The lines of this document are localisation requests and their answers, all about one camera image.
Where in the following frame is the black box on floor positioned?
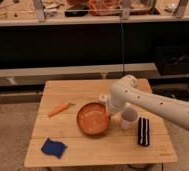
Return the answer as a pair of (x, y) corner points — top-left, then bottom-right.
(154, 46), (189, 75)

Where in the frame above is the orange ceramic bowl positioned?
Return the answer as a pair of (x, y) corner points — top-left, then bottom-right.
(77, 102), (110, 135)

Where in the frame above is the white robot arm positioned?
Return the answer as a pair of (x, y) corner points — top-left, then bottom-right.
(106, 75), (189, 131)

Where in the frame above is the white can lying down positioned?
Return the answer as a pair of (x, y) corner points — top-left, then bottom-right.
(98, 94), (108, 104)

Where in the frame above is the black white striped eraser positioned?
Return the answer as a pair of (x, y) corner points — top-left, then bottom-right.
(138, 117), (150, 147)

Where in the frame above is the blue hanging cable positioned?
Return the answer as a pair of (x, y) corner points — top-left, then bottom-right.
(120, 18), (126, 78)

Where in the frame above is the orange toy carrot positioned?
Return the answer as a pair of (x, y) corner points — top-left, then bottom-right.
(48, 103), (72, 117)

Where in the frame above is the white plastic cup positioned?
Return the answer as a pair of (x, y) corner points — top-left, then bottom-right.
(120, 105), (139, 130)

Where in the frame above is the blue folded cloth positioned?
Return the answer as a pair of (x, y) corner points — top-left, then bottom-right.
(41, 138), (67, 158)

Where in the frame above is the wooden table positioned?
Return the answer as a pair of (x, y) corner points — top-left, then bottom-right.
(24, 79), (177, 167)

